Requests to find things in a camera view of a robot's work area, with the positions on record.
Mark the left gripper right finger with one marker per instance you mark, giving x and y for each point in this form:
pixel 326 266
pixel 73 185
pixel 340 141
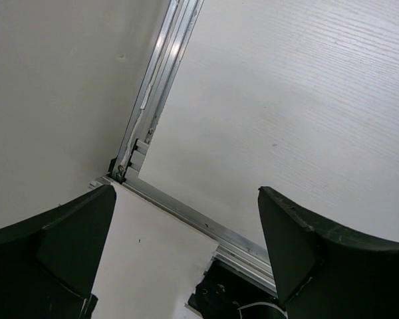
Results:
pixel 323 269

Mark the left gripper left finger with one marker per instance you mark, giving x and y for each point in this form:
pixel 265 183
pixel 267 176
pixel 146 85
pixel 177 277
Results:
pixel 49 262

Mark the white front cover board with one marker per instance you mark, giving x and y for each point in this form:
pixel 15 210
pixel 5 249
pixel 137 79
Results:
pixel 151 262

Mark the aluminium rail frame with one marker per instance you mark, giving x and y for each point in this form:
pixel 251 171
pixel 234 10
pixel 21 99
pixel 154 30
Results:
pixel 239 253

